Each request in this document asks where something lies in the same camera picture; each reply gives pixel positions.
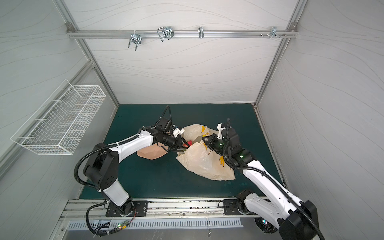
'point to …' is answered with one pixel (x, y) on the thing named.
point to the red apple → (190, 142)
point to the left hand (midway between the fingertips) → (190, 147)
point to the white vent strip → (213, 222)
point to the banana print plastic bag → (199, 158)
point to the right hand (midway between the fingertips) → (203, 134)
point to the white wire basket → (57, 125)
